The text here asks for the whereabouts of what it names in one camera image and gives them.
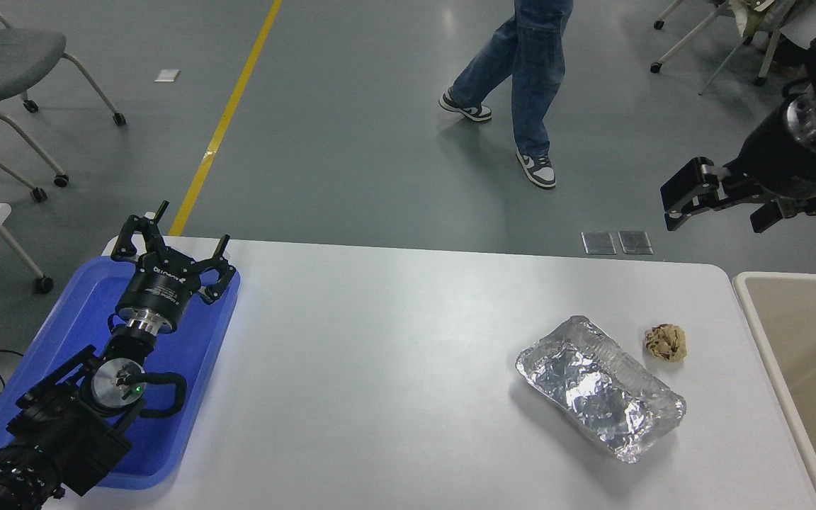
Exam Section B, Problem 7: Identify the white-framed wheeled chair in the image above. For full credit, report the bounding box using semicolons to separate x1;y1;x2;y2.
651;0;770;96

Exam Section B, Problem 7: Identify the person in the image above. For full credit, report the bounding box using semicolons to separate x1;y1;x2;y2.
439;0;574;190

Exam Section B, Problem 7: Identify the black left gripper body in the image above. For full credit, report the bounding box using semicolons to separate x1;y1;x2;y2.
115;251;200;334

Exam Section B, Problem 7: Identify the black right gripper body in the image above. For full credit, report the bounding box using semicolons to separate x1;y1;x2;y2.
725;101;816;201

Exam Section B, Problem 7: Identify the foil tray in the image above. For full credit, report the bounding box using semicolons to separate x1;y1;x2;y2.
516;315;686;464

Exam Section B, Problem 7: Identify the white seat chair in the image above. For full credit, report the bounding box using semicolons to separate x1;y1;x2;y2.
776;0;816;54

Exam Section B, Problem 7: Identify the beige cloth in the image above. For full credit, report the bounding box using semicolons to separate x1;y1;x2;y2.
730;0;798;40

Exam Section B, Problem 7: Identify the crumpled tan paper ball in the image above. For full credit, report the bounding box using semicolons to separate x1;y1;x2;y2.
644;324;688;363

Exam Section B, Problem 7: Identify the blue plastic tray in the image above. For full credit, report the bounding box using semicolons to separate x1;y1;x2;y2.
0;255;242;491

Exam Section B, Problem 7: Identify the metal floor plate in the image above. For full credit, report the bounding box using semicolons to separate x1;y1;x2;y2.
582;231;616;256
618;230;654;256

